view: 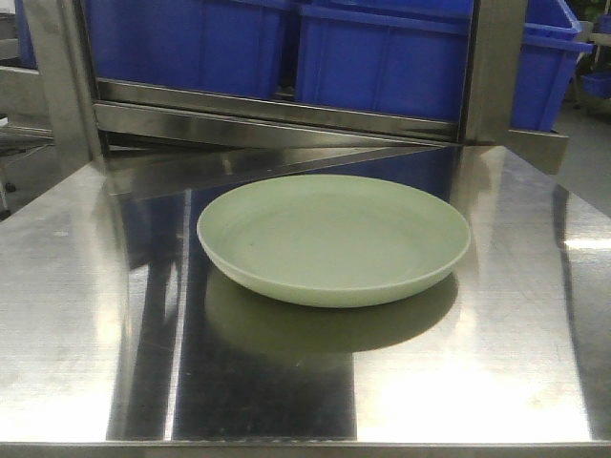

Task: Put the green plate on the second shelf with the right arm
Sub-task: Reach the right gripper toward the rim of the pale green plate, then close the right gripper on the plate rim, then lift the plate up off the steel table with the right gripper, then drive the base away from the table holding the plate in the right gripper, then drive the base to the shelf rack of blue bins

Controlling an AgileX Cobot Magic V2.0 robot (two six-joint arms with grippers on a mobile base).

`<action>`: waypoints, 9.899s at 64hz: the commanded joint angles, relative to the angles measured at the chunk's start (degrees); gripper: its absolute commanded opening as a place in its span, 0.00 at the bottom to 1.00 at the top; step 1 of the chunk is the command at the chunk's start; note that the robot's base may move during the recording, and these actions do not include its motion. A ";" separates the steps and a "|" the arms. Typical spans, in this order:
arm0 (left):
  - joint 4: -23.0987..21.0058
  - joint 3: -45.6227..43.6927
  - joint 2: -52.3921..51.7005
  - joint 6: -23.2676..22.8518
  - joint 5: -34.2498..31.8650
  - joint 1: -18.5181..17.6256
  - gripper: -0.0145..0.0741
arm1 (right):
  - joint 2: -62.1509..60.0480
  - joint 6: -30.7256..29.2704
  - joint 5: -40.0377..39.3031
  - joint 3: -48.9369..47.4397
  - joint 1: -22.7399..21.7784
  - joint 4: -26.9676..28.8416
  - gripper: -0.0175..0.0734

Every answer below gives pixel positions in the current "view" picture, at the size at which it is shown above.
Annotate blue plastic bin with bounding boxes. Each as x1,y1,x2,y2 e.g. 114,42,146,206
295,1,473,122
84,1,296,99

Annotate blue plastic bin right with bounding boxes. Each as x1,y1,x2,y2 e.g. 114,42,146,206
295,1,473,122

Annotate stainless steel shelf rack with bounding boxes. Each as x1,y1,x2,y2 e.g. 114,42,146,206
18,0,571,176

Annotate blue plastic bin left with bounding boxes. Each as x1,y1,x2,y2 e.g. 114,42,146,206
84,1,296,99

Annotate small blue bin background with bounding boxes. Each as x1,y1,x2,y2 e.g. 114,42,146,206
581,72,611,98

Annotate green round plate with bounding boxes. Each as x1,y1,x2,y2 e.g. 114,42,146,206
197,174,471,308

